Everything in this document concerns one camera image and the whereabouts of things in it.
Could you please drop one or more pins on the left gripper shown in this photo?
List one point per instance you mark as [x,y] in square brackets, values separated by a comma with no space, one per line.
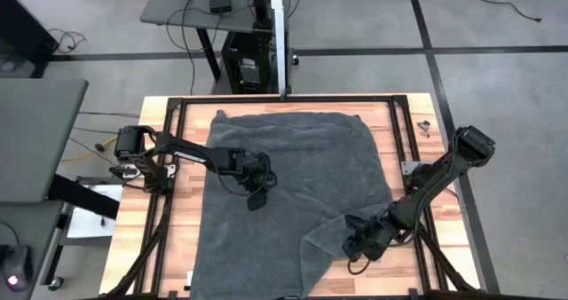
[242,167]

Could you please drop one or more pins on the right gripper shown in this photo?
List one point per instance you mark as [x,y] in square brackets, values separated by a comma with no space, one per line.
[377,238]

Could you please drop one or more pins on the grey terry towel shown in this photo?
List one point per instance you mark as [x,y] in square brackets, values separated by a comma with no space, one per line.
[310,158]

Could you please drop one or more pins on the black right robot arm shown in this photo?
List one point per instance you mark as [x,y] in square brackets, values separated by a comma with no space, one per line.
[439,176]

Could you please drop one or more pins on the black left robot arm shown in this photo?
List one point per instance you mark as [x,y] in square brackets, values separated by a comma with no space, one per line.
[186,151]

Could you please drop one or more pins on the small black clamp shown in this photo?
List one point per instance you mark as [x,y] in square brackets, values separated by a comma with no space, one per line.
[425,125]

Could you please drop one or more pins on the black computer tower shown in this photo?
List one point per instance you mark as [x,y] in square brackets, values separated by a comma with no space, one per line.
[235,65]

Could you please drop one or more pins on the white paper sheet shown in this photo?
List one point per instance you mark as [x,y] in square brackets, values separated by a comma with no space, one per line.
[84,224]

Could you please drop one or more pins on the black desk leg bar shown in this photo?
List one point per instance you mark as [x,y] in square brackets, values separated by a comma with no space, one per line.
[80,194]

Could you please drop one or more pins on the black monitor stand pole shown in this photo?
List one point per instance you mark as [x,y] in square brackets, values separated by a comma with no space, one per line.
[261,2]

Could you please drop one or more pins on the small grey desk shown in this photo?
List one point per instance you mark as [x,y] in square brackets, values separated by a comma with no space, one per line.
[160,11]

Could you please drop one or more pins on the black caster wheel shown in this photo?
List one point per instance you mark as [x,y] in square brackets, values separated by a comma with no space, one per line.
[55,283]

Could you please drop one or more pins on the large grey desk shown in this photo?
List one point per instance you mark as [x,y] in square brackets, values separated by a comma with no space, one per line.
[35,136]

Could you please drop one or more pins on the black mouse with light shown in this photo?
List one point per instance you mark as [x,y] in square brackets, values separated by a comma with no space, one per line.
[18,264]

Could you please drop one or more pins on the silver arm base bracket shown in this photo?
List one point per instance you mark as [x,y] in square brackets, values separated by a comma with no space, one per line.
[171,170]
[408,167]

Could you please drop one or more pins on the black aluminium table frame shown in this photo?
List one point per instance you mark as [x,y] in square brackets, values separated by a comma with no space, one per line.
[310,99]

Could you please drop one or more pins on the white vertical post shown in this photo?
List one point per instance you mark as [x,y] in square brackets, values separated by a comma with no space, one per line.
[279,33]

